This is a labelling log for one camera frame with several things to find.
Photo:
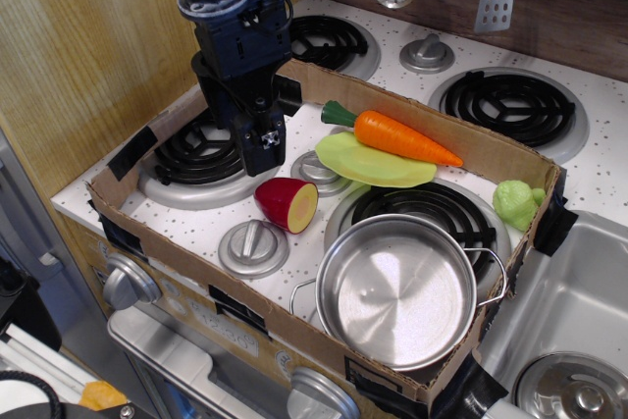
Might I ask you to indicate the green toy lettuce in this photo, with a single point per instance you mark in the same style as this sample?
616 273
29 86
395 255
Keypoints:
517 204

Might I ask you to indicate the brown cardboard fence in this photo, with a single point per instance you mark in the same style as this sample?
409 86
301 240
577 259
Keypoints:
261 307

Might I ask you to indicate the front right stove burner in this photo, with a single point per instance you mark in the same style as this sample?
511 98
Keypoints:
462 214

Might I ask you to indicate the light green plastic plate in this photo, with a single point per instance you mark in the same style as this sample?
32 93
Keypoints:
345 155

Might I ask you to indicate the hanging silver slotted spatula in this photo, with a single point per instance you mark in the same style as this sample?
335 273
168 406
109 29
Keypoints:
493 16

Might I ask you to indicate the silver right oven knob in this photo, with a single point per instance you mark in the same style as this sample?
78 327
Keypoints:
313 395

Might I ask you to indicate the silver front stove knob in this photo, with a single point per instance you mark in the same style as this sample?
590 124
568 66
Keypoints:
253 250

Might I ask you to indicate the red halved toy fruit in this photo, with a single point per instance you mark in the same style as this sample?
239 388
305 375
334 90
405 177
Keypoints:
288 203

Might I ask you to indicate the silver oven door handle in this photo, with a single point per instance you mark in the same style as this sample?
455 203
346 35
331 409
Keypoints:
192 376

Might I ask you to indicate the silver middle stove knob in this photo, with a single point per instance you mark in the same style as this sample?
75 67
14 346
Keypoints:
309 168

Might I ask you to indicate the silver left oven knob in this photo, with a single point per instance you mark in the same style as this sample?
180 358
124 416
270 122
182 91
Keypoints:
127 284

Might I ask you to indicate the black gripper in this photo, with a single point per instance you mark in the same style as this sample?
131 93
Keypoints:
242 45

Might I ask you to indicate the back right stove burner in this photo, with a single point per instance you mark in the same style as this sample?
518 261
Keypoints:
531 108

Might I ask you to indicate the stove burner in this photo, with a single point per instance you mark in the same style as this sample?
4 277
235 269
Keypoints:
531 108
335 44
462 214
198 168

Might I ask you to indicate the orange toy carrot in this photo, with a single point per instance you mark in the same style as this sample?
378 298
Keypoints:
379 131

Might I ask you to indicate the back left stove burner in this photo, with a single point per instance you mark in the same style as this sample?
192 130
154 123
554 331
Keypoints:
335 44

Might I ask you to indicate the stainless steel sink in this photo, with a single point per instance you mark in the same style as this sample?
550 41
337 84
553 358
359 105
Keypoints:
572 301

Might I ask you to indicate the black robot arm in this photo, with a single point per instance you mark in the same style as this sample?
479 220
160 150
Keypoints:
242 44

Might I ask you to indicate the silver sink drain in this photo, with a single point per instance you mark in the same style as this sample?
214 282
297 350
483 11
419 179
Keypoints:
571 385

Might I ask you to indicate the silver stove knob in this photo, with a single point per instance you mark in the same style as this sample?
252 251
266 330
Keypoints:
428 55
309 168
253 250

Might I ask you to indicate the silver oven knob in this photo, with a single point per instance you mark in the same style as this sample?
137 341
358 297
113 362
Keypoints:
313 395
127 284

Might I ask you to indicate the silver back stove knob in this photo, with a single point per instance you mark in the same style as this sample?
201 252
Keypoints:
428 55

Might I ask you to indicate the front left stove burner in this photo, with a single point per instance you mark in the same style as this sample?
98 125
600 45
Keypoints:
198 168

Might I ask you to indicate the silver metal pot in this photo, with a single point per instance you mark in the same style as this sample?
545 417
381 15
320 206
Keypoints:
401 291

